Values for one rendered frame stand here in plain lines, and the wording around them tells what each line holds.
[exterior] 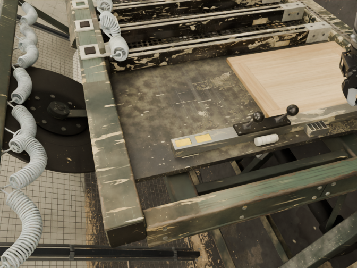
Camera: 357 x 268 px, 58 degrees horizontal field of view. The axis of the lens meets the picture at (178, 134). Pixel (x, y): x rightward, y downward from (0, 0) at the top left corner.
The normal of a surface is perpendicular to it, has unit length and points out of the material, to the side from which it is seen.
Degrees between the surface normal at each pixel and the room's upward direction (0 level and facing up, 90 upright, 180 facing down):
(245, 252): 0
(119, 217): 57
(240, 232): 0
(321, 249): 0
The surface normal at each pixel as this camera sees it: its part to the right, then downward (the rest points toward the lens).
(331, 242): -0.79, -0.22
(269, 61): 0.01, -0.70
